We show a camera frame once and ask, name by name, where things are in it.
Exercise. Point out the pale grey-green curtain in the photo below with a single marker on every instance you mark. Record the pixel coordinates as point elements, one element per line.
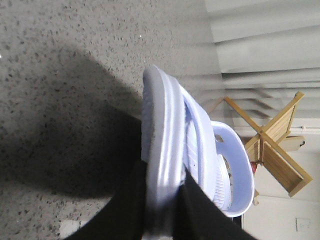
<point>258,52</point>

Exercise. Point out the light blue slipper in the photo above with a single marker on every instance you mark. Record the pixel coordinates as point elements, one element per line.
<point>217,160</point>
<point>162,146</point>

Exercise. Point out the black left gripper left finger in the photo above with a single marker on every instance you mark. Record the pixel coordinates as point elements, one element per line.
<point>123,217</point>

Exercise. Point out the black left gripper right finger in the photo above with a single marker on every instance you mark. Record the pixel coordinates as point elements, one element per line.
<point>197,218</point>

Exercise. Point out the wooden folding rack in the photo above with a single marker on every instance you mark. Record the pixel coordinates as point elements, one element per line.
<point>264,148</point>

